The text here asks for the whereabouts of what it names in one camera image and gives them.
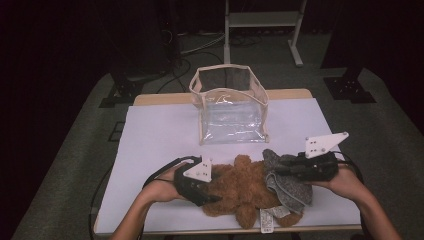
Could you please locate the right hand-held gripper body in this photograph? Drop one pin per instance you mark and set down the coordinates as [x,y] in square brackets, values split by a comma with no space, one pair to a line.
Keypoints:
[316,166]

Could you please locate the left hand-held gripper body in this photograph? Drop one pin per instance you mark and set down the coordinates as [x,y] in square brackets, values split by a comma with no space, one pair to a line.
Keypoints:
[190,186]

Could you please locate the grey knitted bear sweater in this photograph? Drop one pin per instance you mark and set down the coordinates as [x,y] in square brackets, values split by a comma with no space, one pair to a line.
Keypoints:
[293,193]

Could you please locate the brown teddy bear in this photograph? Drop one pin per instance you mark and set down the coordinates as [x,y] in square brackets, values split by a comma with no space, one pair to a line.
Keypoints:
[240,190]

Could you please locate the clear plastic bag beige trim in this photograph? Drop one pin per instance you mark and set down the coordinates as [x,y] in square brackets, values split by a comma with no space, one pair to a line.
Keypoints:
[230,123]

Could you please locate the person's left hand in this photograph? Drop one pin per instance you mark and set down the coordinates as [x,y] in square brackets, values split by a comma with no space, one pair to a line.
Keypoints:
[161,190]

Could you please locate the person's right hand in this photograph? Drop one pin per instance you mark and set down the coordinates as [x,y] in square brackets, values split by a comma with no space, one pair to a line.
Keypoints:
[346,185]

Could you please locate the wooden table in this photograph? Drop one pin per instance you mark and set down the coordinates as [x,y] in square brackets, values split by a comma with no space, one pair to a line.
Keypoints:
[160,99]

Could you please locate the black stand base plate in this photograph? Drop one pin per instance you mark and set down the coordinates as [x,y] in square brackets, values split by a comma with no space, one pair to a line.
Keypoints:
[123,91]
[348,89]

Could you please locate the white metal stand frame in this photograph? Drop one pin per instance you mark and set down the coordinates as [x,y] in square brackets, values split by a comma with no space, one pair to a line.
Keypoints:
[263,19]

